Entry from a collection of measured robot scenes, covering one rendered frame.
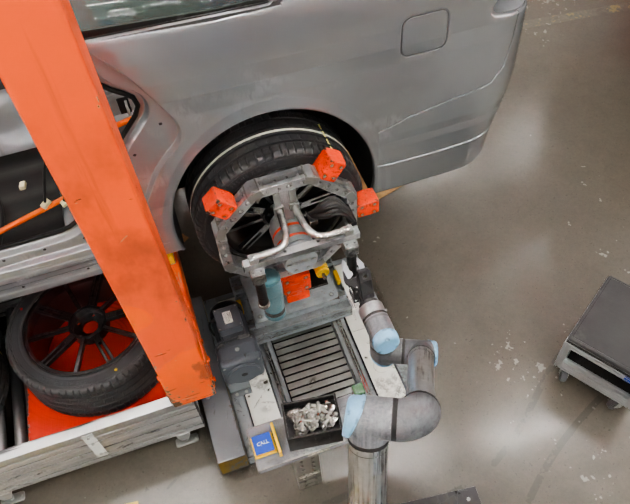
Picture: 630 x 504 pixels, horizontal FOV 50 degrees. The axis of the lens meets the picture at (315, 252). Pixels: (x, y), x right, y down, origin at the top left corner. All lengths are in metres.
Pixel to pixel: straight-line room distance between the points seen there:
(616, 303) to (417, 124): 1.18
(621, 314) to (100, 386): 2.13
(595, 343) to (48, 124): 2.26
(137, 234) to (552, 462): 2.02
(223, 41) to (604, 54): 3.25
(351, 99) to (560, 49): 2.68
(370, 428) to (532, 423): 1.41
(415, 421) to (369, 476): 0.22
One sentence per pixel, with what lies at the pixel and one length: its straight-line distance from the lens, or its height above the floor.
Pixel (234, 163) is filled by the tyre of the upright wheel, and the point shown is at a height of 1.15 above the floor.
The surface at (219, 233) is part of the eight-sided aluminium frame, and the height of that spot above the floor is 0.96.
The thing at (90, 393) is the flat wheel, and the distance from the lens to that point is 2.79.
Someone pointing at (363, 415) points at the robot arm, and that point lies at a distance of 1.85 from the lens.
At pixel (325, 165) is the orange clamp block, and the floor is 1.14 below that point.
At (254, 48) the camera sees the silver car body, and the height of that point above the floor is 1.57.
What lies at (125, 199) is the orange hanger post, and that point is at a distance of 1.69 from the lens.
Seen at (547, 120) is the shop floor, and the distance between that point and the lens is 4.33.
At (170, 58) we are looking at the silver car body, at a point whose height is 1.60.
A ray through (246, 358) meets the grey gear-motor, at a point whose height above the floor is 0.40.
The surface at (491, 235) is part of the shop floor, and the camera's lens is 3.66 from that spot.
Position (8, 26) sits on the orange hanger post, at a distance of 1.40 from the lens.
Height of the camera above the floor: 2.83
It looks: 53 degrees down
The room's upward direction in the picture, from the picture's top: 5 degrees counter-clockwise
